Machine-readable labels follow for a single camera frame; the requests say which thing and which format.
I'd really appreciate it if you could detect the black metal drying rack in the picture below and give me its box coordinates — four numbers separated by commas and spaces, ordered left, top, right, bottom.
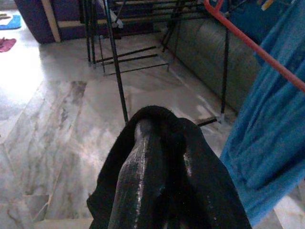
80, 0, 231, 127

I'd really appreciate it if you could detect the bright blue terry garment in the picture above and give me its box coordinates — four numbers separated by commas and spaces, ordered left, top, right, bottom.
219, 0, 305, 227

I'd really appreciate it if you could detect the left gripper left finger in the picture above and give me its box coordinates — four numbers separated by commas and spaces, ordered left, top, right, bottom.
108, 120, 165, 229

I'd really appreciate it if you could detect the grey sofa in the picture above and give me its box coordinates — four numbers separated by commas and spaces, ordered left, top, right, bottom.
164, 18, 263, 113

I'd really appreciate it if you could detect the dark blue garment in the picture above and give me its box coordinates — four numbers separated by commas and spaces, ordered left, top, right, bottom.
227, 0, 296, 45

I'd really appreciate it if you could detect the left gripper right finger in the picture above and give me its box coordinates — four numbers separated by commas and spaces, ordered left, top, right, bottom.
171, 147, 215, 229

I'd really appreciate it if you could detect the blue mat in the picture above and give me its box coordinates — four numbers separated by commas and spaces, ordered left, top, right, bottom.
0, 14, 22, 31

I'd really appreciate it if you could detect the pink cloth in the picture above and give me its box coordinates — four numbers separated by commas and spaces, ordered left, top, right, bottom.
0, 37, 17, 53

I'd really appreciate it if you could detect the black garment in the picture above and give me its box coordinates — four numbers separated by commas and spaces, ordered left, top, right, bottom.
86, 104, 253, 229

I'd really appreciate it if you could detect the purple sofa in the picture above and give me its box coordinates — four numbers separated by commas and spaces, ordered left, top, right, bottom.
13, 0, 155, 45

